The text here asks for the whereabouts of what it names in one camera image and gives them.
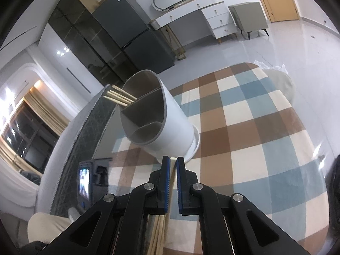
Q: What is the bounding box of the checkered tablecloth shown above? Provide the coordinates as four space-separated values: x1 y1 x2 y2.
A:
109 62 334 255

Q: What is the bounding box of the bunch of wooden chopsticks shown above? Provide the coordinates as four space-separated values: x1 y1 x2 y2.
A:
104 85 139 107

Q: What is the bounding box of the white oval utensil holder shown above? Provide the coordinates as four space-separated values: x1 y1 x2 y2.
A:
119 69 200 164

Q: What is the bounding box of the wooden door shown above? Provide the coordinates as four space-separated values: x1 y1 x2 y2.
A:
250 0 302 23

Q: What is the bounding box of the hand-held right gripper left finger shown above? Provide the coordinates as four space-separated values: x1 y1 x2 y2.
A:
37 155 170 255

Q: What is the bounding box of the person's left leg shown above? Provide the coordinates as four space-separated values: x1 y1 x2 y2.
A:
27 212 83 245

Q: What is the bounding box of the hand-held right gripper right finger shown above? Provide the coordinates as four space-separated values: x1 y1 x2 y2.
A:
176 156 303 255

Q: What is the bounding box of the dark glass cabinet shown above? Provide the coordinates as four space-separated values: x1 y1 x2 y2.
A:
48 0 139 85

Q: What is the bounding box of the grey quilted mattress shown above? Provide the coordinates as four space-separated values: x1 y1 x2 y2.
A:
49 84 120 218

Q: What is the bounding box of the beige curtain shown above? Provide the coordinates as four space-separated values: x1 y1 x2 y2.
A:
0 85 69 170

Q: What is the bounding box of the dark window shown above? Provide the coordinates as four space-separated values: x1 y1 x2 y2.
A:
0 98 60 173

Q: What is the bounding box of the light grey bed frame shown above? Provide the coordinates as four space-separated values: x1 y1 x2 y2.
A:
34 112 88 218

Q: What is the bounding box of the white vanity desk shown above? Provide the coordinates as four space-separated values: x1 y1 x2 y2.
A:
149 0 238 60

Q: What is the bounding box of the white glossy wardrobe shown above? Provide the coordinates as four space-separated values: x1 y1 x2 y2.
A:
38 23 107 93

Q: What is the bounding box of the dark grey refrigerator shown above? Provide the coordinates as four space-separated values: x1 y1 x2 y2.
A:
92 0 176 75

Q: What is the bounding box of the grey nightstand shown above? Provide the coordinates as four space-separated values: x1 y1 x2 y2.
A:
228 1 270 40

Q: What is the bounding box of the single wooden chopstick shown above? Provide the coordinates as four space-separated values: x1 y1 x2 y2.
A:
148 162 177 255

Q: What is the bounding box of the clear plastic sheet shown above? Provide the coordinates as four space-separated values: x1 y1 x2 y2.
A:
254 60 289 75

